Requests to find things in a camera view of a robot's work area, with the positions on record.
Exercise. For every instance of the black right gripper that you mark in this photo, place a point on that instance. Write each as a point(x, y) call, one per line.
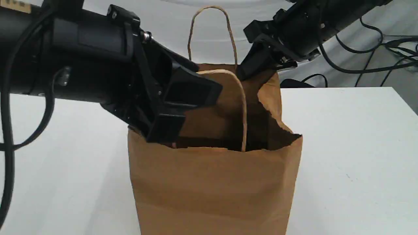
point(280, 43)

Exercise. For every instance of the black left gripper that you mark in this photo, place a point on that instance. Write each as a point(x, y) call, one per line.
point(162, 87)

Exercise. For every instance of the brown paper bag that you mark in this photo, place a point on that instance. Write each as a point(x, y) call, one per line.
point(232, 171)

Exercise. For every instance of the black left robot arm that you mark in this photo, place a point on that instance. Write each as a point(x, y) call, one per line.
point(76, 54)

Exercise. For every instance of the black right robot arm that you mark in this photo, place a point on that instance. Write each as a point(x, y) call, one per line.
point(336, 15)

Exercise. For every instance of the black object behind table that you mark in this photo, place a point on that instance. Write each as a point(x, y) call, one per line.
point(292, 83)

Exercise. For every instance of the white backdrop cloth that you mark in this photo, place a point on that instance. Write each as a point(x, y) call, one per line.
point(170, 20)

